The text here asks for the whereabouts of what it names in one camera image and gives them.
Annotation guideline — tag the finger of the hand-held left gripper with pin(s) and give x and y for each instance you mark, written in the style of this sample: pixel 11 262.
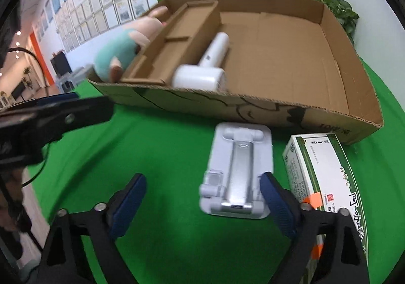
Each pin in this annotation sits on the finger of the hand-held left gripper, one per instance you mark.
pixel 57 97
pixel 82 113

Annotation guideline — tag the white hair dryer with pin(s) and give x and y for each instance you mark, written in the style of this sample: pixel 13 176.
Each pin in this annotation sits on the white hair dryer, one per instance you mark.
pixel 196 78

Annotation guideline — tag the narrow cardboard tray insert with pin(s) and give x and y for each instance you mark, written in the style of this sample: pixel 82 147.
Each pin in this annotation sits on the narrow cardboard tray insert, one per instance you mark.
pixel 193 15

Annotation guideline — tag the silver metal device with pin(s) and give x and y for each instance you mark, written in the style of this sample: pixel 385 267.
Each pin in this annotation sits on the silver metal device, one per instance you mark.
pixel 242 173

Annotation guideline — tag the large cardboard box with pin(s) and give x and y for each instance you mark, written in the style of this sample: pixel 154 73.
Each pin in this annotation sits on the large cardboard box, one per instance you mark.
pixel 284 59

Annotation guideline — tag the small leafy potted plant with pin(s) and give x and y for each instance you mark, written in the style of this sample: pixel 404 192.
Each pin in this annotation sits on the small leafy potted plant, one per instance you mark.
pixel 338 9

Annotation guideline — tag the green tablecloth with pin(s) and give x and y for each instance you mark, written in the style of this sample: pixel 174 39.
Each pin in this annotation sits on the green tablecloth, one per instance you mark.
pixel 158 145

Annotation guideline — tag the tall potted plant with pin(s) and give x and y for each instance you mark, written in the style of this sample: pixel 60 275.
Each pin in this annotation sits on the tall potted plant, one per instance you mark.
pixel 27 78

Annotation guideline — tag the black monitor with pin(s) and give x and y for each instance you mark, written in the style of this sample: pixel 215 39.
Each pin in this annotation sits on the black monitor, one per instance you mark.
pixel 60 64

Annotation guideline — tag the pig plush toy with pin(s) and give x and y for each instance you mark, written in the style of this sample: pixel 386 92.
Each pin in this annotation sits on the pig plush toy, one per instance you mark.
pixel 126 47

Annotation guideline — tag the green and white medicine box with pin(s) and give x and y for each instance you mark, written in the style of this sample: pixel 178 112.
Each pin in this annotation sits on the green and white medicine box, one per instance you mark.
pixel 316 170

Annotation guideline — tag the grey plastic stool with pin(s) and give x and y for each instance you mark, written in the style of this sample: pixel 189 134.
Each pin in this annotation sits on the grey plastic stool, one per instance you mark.
pixel 65 85

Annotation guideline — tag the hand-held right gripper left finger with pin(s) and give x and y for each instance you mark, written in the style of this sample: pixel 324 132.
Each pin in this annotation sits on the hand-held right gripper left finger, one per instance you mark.
pixel 128 208

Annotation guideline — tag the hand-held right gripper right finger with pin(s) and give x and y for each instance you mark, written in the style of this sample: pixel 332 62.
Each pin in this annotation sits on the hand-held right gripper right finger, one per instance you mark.
pixel 278 205

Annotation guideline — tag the white plastic moulded tray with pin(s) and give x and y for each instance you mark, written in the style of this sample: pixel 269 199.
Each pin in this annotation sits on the white plastic moulded tray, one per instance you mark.
pixel 221 145

